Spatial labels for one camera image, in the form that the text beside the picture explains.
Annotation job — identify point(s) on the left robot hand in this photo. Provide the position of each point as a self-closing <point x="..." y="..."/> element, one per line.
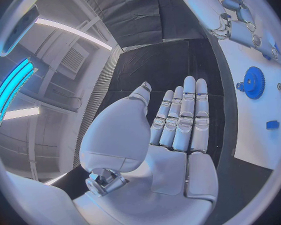
<point x="121" y="135"/>

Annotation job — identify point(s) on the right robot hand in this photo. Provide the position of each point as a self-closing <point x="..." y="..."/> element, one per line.
<point x="201" y="7"/>

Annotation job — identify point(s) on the white task board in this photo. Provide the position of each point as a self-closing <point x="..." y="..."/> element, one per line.
<point x="253" y="116"/>

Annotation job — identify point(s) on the small blue gear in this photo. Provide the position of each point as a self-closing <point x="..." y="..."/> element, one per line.
<point x="240" y="86"/>

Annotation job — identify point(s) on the glowing light bar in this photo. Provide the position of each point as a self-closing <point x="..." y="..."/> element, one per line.
<point x="11" y="84"/>

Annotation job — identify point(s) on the blue block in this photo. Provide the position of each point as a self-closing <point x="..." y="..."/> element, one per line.
<point x="272" y="125"/>

